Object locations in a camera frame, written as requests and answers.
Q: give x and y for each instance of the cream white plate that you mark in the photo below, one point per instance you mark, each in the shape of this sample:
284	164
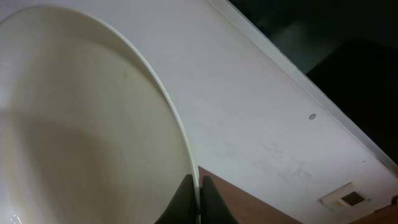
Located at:
88	131

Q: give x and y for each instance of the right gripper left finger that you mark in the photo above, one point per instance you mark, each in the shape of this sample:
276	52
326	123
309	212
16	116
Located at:
182	208

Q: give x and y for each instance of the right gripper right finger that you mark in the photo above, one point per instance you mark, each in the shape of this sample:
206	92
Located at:
213	208

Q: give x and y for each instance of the white wall control panel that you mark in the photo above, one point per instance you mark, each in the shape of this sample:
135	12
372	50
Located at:
345	198

